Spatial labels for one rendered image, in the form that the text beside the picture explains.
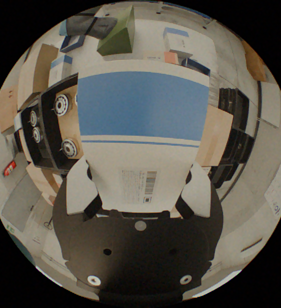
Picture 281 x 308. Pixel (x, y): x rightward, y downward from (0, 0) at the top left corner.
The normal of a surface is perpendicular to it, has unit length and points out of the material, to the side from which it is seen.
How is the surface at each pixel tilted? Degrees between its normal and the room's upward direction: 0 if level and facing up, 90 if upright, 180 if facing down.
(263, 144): 90
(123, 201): 0
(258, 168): 90
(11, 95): 77
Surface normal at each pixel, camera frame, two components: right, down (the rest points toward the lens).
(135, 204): 0.00, 0.49
